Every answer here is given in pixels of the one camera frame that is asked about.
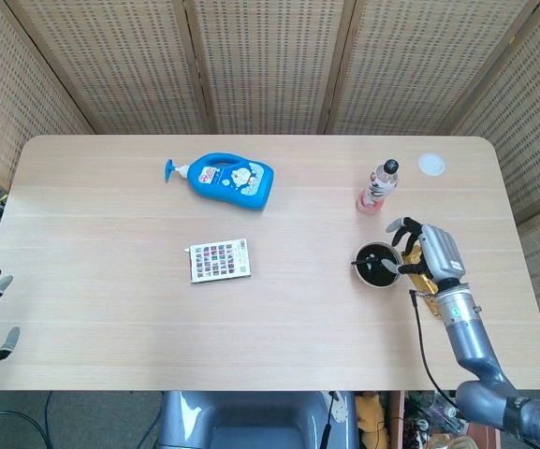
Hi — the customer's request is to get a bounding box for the pink drink bottle black cap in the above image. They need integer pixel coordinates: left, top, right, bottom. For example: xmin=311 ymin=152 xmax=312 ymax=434
xmin=356 ymin=158 xmax=401 ymax=214

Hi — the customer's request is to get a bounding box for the white bowl with dark inside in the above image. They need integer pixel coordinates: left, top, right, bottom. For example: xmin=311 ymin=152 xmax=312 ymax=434
xmin=353 ymin=241 xmax=404 ymax=288

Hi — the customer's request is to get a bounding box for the black plastic spoon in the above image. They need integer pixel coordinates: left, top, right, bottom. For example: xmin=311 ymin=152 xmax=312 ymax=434
xmin=351 ymin=253 xmax=400 ymax=275

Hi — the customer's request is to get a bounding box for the black floor cable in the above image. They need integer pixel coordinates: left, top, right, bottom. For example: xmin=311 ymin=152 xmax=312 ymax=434
xmin=0 ymin=391 xmax=65 ymax=449

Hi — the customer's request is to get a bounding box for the white picture-grid card box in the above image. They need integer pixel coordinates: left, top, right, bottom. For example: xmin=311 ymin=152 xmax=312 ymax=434
xmin=183 ymin=238 xmax=253 ymax=285

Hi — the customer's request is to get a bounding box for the yellow soft object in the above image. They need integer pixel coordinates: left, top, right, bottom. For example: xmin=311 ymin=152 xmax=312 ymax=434
xmin=358 ymin=391 xmax=391 ymax=449

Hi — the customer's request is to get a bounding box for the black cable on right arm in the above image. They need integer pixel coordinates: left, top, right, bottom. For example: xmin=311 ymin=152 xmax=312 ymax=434
xmin=408 ymin=288 xmax=462 ymax=409

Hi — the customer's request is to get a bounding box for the white round coaster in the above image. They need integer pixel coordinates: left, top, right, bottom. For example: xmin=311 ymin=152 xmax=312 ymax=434
xmin=417 ymin=152 xmax=447 ymax=177

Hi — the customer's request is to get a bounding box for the gold foil snack package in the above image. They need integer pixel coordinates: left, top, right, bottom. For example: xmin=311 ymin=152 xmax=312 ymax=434
xmin=401 ymin=245 xmax=442 ymax=320

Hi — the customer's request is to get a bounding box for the blue pump lotion bottle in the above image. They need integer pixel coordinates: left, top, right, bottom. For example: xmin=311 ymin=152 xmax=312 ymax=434
xmin=164 ymin=152 xmax=275 ymax=213

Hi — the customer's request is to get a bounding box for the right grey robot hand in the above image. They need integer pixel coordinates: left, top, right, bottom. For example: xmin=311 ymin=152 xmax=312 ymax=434
xmin=384 ymin=216 xmax=467 ymax=286

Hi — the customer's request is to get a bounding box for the grey robot torso base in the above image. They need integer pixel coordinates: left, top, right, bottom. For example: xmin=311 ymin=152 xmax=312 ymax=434
xmin=156 ymin=390 xmax=359 ymax=449

